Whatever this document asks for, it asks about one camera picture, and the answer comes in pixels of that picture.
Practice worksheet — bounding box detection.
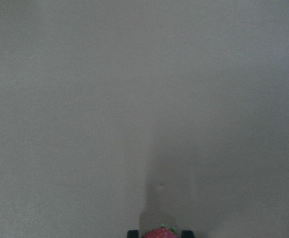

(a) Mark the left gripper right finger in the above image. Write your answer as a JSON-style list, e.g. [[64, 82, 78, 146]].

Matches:
[[181, 230, 193, 238]]

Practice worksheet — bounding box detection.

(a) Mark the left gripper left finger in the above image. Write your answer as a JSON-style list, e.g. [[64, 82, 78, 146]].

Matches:
[[127, 230, 139, 238]]

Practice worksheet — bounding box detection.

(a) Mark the red strawberry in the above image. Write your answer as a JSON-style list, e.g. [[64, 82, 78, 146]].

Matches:
[[142, 226, 179, 238]]

